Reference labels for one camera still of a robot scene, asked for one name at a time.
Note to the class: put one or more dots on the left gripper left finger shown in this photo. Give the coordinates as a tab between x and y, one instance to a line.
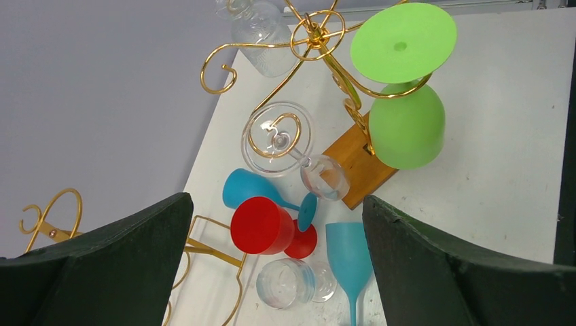
99	270

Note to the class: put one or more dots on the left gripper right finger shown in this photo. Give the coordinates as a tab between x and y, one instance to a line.
426	276

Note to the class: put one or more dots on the blue plastic goblet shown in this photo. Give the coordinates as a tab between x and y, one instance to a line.
242	185
349	259

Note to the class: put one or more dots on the small clear front wine glass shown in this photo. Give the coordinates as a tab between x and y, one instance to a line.
278	139

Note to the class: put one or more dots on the green plastic goblet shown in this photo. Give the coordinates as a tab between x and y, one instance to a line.
399	47

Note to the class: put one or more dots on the clear patterned wine glass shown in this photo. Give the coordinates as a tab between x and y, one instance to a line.
259	22

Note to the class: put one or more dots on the clear glass near red goblet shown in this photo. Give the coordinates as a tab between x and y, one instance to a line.
286	283

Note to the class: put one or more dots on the red plastic goblet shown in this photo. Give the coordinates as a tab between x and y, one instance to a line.
259	226

